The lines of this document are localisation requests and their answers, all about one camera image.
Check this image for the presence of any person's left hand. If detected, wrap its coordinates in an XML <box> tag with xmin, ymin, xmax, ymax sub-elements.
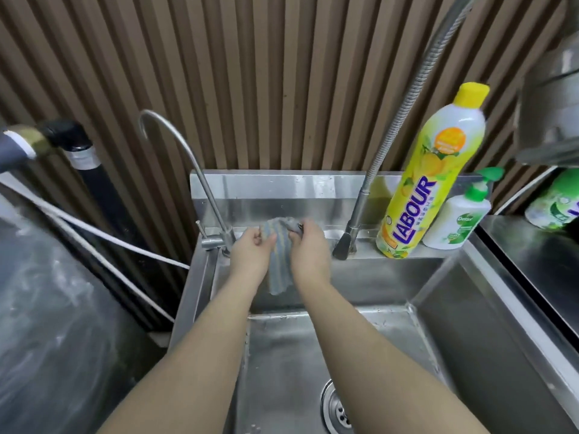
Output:
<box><xmin>227</xmin><ymin>227</ymin><xmax>277</xmax><ymax>289</ymax></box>

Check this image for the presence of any person's right hand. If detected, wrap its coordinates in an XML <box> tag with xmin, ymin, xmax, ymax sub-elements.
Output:
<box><xmin>289</xmin><ymin>219</ymin><xmax>332</xmax><ymax>289</ymax></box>

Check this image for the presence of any grey striped dish cloth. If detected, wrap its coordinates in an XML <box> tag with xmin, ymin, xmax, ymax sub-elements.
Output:
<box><xmin>259</xmin><ymin>217</ymin><xmax>303</xmax><ymax>296</ymax></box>

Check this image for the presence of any person's right forearm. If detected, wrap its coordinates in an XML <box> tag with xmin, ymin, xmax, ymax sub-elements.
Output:
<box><xmin>295</xmin><ymin>276</ymin><xmax>491</xmax><ymax>434</ymax></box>

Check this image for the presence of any person's left forearm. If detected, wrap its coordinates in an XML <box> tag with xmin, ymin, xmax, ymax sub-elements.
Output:
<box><xmin>97</xmin><ymin>276</ymin><xmax>259</xmax><ymax>434</ymax></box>

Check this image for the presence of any thin gooseneck steel faucet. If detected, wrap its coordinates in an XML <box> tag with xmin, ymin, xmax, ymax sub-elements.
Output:
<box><xmin>138</xmin><ymin>109</ymin><xmax>237</xmax><ymax>257</ymax></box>

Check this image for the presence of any stainless steel sink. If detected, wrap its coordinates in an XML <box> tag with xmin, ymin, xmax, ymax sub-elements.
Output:
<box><xmin>168</xmin><ymin>170</ymin><xmax>579</xmax><ymax>434</ymax></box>

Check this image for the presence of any yellow dish soap bottle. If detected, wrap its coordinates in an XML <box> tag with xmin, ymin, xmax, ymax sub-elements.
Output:
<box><xmin>376</xmin><ymin>82</ymin><xmax>490</xmax><ymax>259</ymax></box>

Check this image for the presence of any white hand soap pump bottle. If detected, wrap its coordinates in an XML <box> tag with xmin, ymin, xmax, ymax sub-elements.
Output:
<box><xmin>422</xmin><ymin>167</ymin><xmax>505</xmax><ymax>250</ymax></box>

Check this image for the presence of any black vertical pipe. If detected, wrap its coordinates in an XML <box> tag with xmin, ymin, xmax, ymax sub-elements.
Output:
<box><xmin>38</xmin><ymin>120</ymin><xmax>170</xmax><ymax>330</ymax></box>

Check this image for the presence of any round metal sink drain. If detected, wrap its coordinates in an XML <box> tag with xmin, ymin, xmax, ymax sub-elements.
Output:
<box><xmin>320</xmin><ymin>379</ymin><xmax>353</xmax><ymax>434</ymax></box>

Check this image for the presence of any clear plastic covered bin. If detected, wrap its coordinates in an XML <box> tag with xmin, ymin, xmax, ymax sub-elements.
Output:
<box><xmin>0</xmin><ymin>194</ymin><xmax>157</xmax><ymax>434</ymax></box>

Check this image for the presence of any grey pipe with brass fitting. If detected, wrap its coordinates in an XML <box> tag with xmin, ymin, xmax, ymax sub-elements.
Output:
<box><xmin>0</xmin><ymin>124</ymin><xmax>57</xmax><ymax>173</ymax></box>

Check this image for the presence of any green and white bottle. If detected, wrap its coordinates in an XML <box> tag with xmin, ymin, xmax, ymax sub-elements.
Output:
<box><xmin>525</xmin><ymin>168</ymin><xmax>579</xmax><ymax>231</ymax></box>

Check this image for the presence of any grey metal pot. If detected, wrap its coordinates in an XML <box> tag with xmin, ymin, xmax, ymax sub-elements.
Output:
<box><xmin>513</xmin><ymin>22</ymin><xmax>579</xmax><ymax>168</ymax></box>

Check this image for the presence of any flexible metal hose faucet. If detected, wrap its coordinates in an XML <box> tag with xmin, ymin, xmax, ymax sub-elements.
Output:
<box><xmin>332</xmin><ymin>0</ymin><xmax>481</xmax><ymax>261</ymax></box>

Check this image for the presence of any white cable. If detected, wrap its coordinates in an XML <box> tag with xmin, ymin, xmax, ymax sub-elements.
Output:
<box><xmin>0</xmin><ymin>172</ymin><xmax>191</xmax><ymax>271</ymax></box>
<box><xmin>494</xmin><ymin>165</ymin><xmax>558</xmax><ymax>216</ymax></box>

